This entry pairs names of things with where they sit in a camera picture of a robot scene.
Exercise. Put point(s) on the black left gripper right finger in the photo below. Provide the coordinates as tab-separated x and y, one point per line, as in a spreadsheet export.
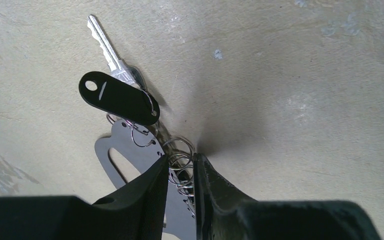
224	212

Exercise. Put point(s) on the black oval key tag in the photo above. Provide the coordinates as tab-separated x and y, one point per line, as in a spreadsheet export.
110	95

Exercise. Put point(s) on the grey key holder plate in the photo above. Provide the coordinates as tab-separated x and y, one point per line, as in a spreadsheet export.
141	148

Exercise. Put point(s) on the silver key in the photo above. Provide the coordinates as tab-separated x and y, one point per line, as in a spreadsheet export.
118	68

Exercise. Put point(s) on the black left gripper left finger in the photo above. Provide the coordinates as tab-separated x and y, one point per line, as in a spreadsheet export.
132	212

